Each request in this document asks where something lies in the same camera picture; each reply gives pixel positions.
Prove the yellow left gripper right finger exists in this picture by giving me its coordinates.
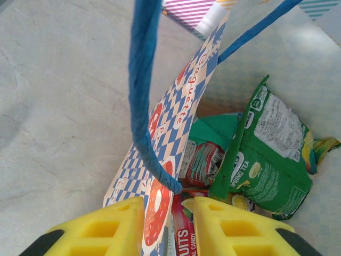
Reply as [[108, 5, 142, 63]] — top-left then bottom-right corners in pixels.
[[193, 197, 324, 256]]

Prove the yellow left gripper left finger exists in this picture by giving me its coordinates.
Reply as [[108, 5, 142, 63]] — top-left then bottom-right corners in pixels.
[[18, 196, 146, 256]]

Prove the red yellow fruit candy packet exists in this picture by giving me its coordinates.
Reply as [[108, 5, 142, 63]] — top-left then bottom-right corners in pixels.
[[167, 186, 256, 256]]

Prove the green spring tea packet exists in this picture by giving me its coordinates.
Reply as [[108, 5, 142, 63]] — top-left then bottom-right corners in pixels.
[[209, 74, 341, 221]]

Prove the teal red snack packet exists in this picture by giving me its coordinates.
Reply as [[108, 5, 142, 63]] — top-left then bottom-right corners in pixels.
[[178, 113, 240, 188]]

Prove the blue checkered paper bag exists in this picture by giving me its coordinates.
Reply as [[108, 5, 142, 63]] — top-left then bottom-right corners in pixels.
[[102, 0, 341, 256]]

